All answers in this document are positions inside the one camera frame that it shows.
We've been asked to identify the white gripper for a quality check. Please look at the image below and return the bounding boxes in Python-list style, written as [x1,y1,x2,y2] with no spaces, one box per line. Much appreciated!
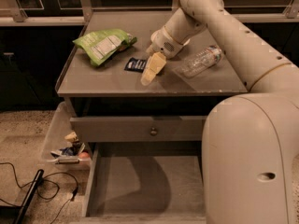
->
[141,27,190,86]

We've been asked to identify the blue rxbar wrapper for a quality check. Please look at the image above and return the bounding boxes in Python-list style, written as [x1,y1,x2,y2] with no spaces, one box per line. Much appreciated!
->
[124,58,147,73]

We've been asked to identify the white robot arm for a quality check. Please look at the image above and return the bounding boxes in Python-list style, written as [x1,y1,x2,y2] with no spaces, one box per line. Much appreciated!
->
[148,0,299,224]

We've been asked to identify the grey wooden drawer cabinet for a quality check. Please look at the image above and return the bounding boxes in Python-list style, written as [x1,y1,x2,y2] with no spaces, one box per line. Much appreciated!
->
[55,10,249,161]

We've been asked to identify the grey top drawer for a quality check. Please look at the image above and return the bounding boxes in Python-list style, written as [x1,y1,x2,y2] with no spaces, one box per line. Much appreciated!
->
[70,116,206,142]

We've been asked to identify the round brass drawer knob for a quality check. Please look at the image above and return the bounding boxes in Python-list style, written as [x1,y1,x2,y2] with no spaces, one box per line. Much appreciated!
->
[149,127,158,136]

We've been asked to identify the open grey middle drawer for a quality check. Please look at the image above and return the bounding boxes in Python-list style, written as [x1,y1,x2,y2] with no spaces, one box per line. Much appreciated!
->
[73,141,206,224]

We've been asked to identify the green chip bag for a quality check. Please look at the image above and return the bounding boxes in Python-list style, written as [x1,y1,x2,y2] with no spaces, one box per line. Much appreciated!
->
[73,29,137,67]

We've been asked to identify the clear plastic water bottle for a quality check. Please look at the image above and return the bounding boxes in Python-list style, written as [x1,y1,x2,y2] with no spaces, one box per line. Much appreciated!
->
[178,45,223,78]

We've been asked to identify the snack items in bin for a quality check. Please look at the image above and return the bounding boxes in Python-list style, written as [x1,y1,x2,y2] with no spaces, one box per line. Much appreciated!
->
[50,132,91,164]

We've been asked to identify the clear plastic storage bin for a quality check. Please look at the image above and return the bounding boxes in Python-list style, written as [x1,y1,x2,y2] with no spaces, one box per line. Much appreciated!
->
[41,102,92,171]

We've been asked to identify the black bar on floor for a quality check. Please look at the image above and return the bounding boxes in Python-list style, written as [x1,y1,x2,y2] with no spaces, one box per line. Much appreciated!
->
[13,169,44,224]

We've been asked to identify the metal railing frame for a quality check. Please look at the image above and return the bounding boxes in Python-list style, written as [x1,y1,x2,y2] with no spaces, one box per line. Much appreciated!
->
[0,0,299,27]

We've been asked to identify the black cable on floor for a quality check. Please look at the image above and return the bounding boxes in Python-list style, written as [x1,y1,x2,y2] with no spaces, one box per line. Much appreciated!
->
[0,161,80,224]

